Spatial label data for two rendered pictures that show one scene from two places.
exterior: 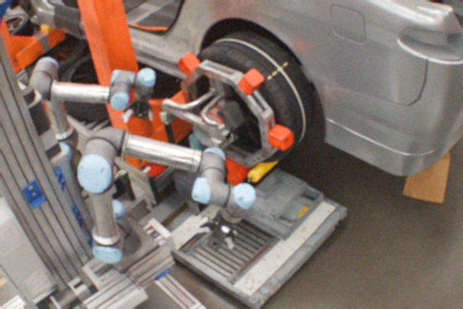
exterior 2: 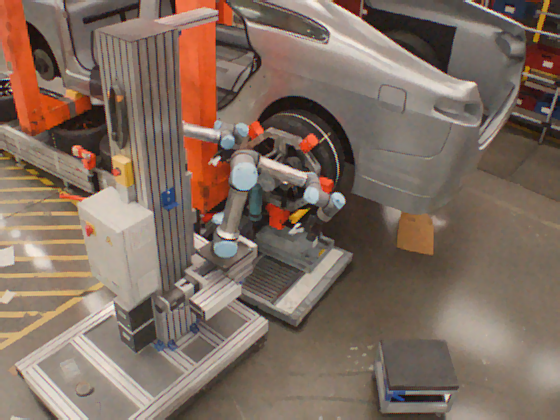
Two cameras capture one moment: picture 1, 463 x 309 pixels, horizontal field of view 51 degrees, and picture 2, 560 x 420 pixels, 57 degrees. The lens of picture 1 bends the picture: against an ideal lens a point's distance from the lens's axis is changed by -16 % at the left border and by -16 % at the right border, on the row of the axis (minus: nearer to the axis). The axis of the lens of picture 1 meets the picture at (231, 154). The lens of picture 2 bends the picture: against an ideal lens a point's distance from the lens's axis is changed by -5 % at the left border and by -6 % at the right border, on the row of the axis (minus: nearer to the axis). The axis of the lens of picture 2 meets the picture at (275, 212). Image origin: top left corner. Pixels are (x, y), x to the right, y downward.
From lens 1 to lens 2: 119 cm
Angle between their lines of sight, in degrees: 15
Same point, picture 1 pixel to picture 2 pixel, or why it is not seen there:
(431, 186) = (420, 243)
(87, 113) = not seen: hidden behind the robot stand
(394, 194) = (388, 247)
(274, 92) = (323, 152)
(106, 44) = (201, 101)
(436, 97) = (454, 150)
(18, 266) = (140, 263)
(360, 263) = (370, 294)
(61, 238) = (174, 243)
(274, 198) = (299, 241)
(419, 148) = (433, 191)
